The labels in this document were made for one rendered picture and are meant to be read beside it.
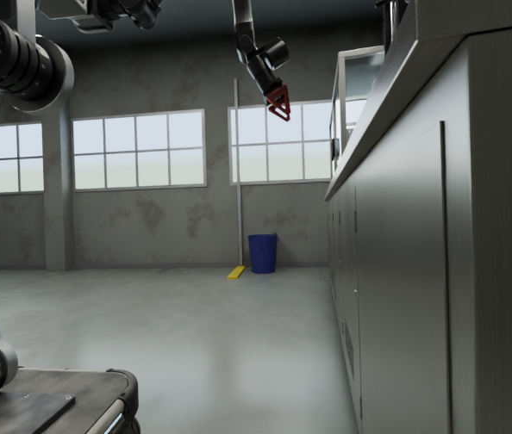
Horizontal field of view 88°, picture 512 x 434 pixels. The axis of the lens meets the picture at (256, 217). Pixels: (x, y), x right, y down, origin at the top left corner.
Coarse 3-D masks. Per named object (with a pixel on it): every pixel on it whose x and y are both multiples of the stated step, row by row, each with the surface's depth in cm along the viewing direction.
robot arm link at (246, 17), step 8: (232, 0) 82; (240, 0) 80; (248, 0) 80; (240, 8) 80; (248, 8) 80; (240, 16) 80; (248, 16) 79; (240, 24) 79; (248, 24) 79; (240, 32) 79; (248, 32) 79; (240, 48) 79; (240, 56) 82
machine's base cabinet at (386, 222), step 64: (448, 64) 20; (448, 128) 20; (384, 192) 39; (448, 192) 21; (384, 256) 40; (448, 256) 21; (384, 320) 41; (448, 320) 21; (384, 384) 42; (448, 384) 21
